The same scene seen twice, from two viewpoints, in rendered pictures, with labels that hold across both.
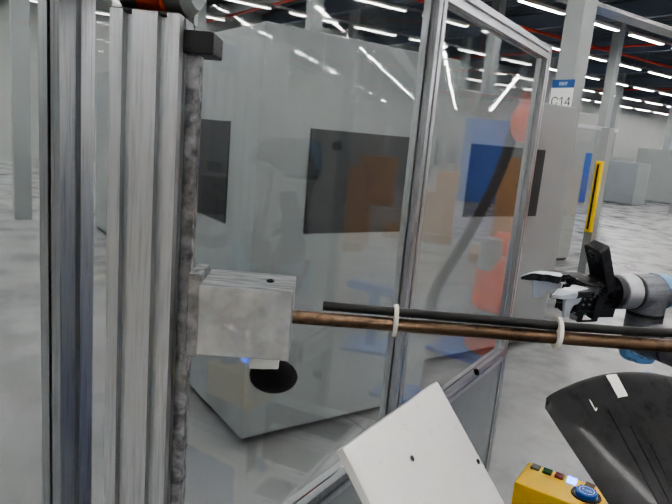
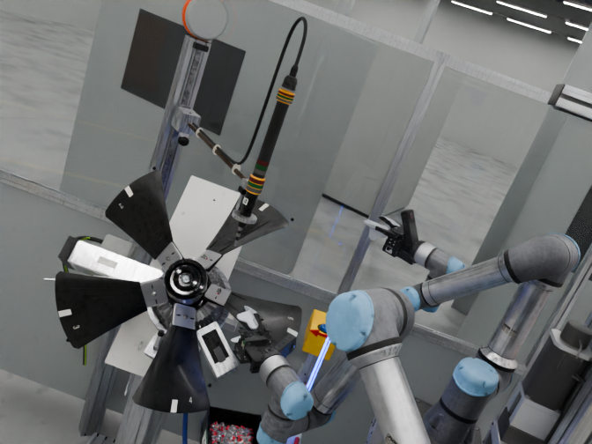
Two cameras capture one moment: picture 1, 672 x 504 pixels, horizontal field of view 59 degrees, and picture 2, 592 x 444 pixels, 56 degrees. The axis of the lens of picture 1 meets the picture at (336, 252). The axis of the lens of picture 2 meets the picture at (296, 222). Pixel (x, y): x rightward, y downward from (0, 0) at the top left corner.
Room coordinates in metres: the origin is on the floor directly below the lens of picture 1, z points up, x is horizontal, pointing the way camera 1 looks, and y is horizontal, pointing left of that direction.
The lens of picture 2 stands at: (-0.07, -1.84, 1.95)
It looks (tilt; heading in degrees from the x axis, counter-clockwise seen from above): 18 degrees down; 57
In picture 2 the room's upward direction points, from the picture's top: 20 degrees clockwise
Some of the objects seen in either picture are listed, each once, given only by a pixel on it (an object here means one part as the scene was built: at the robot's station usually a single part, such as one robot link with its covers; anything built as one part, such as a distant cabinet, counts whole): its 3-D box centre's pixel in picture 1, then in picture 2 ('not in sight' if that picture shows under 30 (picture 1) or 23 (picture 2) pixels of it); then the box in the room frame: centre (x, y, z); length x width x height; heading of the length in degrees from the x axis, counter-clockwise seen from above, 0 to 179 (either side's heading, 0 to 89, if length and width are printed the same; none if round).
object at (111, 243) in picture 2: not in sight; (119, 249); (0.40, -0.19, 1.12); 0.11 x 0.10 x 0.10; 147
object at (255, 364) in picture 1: (273, 369); (183, 138); (0.59, 0.05, 1.46); 0.05 x 0.04 x 0.05; 92
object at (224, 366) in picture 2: not in sight; (216, 351); (0.67, -0.54, 0.98); 0.20 x 0.16 x 0.20; 57
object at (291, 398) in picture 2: not in sight; (290, 393); (0.66, -0.95, 1.17); 0.11 x 0.08 x 0.09; 94
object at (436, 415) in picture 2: not in sight; (453, 418); (1.24, -0.98, 1.09); 0.15 x 0.15 x 0.10
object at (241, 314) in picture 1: (242, 312); (185, 120); (0.58, 0.09, 1.52); 0.10 x 0.07 x 0.08; 92
